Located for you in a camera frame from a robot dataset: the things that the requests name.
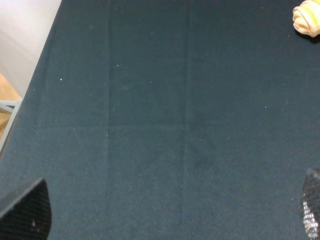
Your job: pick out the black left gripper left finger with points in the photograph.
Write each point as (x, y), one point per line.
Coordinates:
(25, 212)

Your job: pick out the grey metal table frame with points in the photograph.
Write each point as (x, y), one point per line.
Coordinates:
(11, 107)

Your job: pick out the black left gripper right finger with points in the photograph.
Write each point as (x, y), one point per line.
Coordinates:
(310, 204)

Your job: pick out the ridged tan bread loaf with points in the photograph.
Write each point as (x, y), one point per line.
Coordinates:
(306, 18)

